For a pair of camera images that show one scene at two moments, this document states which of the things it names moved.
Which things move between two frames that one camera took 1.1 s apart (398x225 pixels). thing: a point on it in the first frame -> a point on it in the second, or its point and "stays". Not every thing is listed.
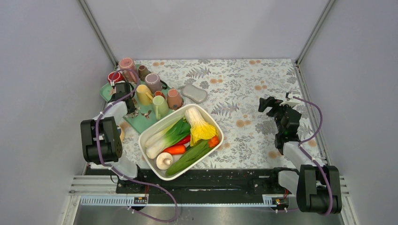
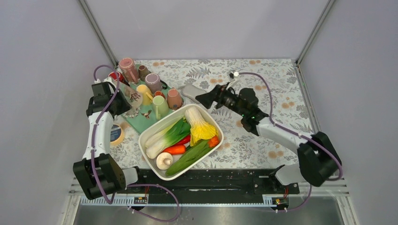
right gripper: [271, 102] -> [218, 93]
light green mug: [160, 106] stays
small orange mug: [158, 93] stays
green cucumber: [194, 153] stays
